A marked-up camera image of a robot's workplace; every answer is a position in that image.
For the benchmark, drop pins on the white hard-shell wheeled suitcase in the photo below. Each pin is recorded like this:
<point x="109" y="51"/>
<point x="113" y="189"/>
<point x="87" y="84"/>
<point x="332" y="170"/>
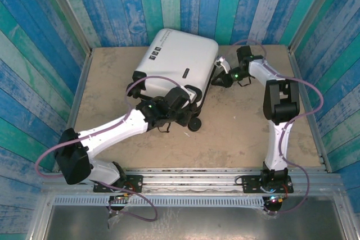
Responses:
<point x="180" y="60"/>

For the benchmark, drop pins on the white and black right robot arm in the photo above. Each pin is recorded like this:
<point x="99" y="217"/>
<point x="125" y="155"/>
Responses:
<point x="278" y="144"/>

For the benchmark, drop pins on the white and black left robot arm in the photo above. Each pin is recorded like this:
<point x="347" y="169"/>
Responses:
<point x="112" y="133"/>

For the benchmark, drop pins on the small white scrap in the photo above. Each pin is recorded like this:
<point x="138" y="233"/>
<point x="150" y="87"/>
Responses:
<point x="186" y="134"/>

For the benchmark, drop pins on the small controller board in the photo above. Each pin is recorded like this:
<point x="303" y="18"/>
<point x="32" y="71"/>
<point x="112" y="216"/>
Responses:
<point x="121" y="197"/>
<point x="274" y="199"/>

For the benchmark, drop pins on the steel sheet tray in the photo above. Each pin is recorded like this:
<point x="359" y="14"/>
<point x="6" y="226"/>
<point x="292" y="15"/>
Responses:
<point x="197" y="223"/>

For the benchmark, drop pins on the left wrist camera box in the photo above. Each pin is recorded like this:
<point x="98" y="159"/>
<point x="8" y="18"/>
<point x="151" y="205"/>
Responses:
<point x="192" y="94"/>

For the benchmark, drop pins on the aluminium rail frame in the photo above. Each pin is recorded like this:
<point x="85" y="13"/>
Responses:
<point x="182" y="179"/>

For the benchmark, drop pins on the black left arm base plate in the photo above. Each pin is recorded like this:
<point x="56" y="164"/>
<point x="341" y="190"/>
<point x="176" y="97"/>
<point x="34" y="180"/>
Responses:
<point x="135" y="182"/>

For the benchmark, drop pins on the aluminium table side rail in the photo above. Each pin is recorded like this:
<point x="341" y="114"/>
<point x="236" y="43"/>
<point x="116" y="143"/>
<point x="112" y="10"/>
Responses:
<point x="74" y="105"/>
<point x="309" y="127"/>

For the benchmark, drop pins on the aluminium corner post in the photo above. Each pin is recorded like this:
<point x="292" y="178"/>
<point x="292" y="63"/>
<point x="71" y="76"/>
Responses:
<point x="64" y="6"/>
<point x="315" y="6"/>

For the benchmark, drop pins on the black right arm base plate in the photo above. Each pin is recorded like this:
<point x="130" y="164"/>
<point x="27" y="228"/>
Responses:
<point x="253" y="183"/>

